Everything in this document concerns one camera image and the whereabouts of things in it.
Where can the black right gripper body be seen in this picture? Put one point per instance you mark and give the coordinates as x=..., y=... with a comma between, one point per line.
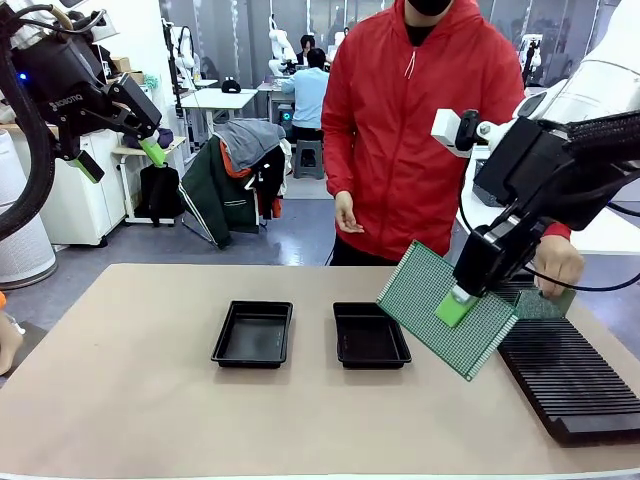
x=530, y=160

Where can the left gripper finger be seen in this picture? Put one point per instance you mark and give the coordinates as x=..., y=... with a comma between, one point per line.
x=80, y=157
x=137, y=107

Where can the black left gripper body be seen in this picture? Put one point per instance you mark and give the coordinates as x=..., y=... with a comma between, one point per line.
x=55, y=80

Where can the green perforated circuit board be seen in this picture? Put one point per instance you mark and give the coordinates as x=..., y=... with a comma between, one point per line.
x=537, y=306
x=420, y=305

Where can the black plastic ESD tray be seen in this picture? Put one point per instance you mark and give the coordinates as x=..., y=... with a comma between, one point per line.
x=252, y=335
x=365, y=340

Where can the small white robot arm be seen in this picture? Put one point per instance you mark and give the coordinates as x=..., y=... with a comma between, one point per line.
x=534, y=55
x=339, y=39
x=182, y=50
x=280, y=47

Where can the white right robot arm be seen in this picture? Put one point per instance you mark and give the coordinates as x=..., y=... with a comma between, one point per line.
x=600, y=75

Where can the person's left hand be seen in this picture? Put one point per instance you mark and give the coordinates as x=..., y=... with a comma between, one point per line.
x=560, y=267

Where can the person's right hand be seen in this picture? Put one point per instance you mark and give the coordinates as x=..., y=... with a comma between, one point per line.
x=346, y=212

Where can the brown cardboard box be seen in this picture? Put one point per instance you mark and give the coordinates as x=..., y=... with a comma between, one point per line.
x=139, y=77
x=121, y=65

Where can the purple bag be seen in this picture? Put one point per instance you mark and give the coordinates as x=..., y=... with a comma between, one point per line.
x=167, y=136

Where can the white cabinet desk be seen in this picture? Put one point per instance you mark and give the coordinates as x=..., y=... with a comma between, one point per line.
x=95, y=200

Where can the small white side table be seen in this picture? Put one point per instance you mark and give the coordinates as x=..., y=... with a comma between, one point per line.
x=175, y=147

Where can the white work table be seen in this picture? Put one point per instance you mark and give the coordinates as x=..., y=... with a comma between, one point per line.
x=220, y=97

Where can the black backpack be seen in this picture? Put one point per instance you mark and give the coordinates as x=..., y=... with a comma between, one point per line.
x=160, y=192

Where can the black cap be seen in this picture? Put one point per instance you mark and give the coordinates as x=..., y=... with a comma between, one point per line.
x=231, y=87

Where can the white air purifier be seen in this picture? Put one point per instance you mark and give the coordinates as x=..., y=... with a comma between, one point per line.
x=25, y=240

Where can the grey hooded jacket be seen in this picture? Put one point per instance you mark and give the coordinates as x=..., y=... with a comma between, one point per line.
x=252, y=140

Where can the dark green jacket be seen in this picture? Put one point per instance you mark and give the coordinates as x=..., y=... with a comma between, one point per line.
x=215, y=200

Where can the person in red jacket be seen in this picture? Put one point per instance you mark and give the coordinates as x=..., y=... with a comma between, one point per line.
x=400, y=150

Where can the grey workbench desk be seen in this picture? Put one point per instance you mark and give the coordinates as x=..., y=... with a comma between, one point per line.
x=270, y=90

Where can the black slotted board rack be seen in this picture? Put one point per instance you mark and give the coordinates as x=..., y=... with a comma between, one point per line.
x=575, y=385

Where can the black computer tower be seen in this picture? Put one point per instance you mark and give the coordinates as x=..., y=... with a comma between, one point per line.
x=286, y=120

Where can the black jacket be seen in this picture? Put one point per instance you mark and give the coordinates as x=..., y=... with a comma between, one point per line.
x=272, y=185

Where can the seated person blue shirt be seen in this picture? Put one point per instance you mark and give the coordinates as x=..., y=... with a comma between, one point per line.
x=310, y=95

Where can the grey plastic stool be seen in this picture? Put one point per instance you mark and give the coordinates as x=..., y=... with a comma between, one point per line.
x=308, y=160

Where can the seated person black hair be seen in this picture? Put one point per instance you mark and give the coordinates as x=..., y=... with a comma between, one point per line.
x=306, y=42

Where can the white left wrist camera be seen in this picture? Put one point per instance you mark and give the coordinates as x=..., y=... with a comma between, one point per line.
x=105, y=30

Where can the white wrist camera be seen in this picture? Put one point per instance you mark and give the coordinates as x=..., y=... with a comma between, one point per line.
x=105, y=30
x=445, y=130

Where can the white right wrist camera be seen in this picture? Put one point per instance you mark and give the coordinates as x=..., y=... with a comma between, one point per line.
x=445, y=130

